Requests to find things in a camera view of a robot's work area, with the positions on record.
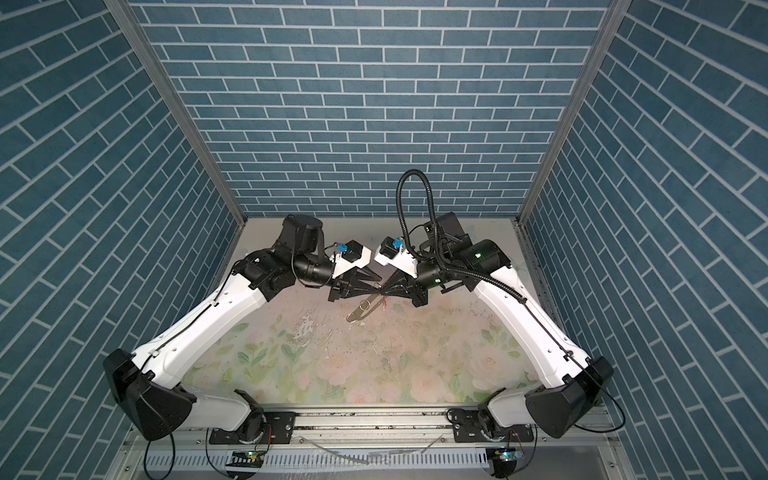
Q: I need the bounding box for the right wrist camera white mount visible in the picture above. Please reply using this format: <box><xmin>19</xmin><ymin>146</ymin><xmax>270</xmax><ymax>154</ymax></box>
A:
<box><xmin>374</xmin><ymin>236</ymin><xmax>418</xmax><ymax>278</ymax></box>

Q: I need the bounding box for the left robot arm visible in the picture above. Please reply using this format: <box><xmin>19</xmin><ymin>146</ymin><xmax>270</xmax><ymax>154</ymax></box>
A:
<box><xmin>104</xmin><ymin>215</ymin><xmax>380</xmax><ymax>443</ymax></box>

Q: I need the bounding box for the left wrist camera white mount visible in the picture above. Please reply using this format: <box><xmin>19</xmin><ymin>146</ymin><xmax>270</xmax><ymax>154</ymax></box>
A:
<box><xmin>332</xmin><ymin>240</ymin><xmax>371</xmax><ymax>279</ymax></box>

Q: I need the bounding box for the right corner aluminium post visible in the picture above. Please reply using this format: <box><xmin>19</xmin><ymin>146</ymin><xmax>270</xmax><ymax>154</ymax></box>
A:
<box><xmin>517</xmin><ymin>0</ymin><xmax>631</xmax><ymax>225</ymax></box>

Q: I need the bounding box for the aluminium front rail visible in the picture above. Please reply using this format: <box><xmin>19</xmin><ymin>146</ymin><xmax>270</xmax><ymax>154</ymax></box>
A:
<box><xmin>107</xmin><ymin>404</ymin><xmax>637</xmax><ymax>480</ymax></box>

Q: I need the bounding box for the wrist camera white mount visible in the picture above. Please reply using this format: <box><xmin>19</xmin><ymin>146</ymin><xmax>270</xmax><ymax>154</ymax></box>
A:
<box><xmin>374</xmin><ymin>236</ymin><xmax>418</xmax><ymax>278</ymax></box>
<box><xmin>332</xmin><ymin>240</ymin><xmax>371</xmax><ymax>279</ymax></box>

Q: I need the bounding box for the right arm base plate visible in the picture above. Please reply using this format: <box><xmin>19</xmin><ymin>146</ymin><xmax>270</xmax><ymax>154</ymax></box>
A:
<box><xmin>445</xmin><ymin>407</ymin><xmax>534</xmax><ymax>443</ymax></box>

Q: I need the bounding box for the white slotted cable duct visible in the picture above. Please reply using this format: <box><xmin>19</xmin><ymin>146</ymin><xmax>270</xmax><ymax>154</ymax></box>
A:
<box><xmin>139</xmin><ymin>447</ymin><xmax>490</xmax><ymax>474</ymax></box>

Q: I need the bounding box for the left green circuit board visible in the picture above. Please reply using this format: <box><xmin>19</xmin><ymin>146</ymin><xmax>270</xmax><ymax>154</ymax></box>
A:
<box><xmin>226</xmin><ymin>450</ymin><xmax>266</xmax><ymax>470</ymax></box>

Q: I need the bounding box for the corner aluminium post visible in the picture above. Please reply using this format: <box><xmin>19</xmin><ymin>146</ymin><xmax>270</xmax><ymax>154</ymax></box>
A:
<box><xmin>517</xmin><ymin>0</ymin><xmax>631</xmax><ymax>225</ymax></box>
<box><xmin>104</xmin><ymin>0</ymin><xmax>247</xmax><ymax>228</ymax></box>

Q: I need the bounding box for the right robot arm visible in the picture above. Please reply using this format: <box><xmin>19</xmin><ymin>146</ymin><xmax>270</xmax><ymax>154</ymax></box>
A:
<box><xmin>375</xmin><ymin>213</ymin><xmax>614</xmax><ymax>438</ymax></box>

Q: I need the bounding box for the right green circuit board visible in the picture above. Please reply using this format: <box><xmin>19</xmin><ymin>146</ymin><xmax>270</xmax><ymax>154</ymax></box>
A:
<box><xmin>486</xmin><ymin>447</ymin><xmax>523</xmax><ymax>464</ymax></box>

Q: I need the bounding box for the green circuit board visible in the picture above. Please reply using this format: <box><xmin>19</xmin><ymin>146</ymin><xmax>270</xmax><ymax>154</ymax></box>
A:
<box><xmin>226</xmin><ymin>450</ymin><xmax>266</xmax><ymax>470</ymax></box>
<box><xmin>486</xmin><ymin>447</ymin><xmax>523</xmax><ymax>464</ymax></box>

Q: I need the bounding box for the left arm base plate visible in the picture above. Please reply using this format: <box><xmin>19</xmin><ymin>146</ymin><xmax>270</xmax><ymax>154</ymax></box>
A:
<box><xmin>208</xmin><ymin>411</ymin><xmax>297</xmax><ymax>445</ymax></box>

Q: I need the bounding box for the left corner aluminium post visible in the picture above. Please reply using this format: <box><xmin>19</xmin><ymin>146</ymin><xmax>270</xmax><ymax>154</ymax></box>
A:
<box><xmin>104</xmin><ymin>0</ymin><xmax>247</xmax><ymax>228</ymax></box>

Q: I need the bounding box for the black corrugated cable conduit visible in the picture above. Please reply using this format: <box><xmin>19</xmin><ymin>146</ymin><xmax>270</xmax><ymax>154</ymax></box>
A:
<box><xmin>395</xmin><ymin>168</ymin><xmax>529</xmax><ymax>302</ymax></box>

